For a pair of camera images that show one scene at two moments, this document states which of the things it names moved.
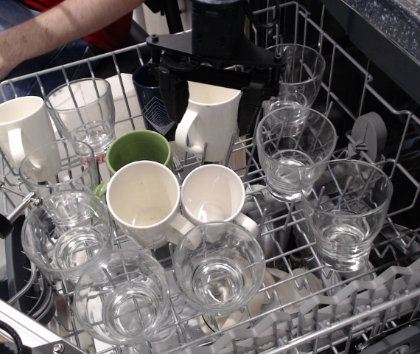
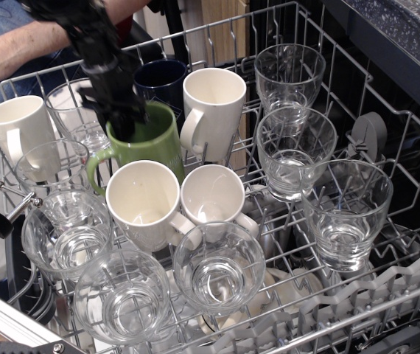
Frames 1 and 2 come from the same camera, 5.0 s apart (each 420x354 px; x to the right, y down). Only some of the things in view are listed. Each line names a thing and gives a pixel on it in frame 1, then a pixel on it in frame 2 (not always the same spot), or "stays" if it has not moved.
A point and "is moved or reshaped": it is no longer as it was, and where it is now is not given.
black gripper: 253,71 → 110,71
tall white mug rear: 210,125 stays
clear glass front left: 121,297 stays
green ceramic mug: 135,146 is moved or reshaped
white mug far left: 21,128 stays
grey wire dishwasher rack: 240,187 stays
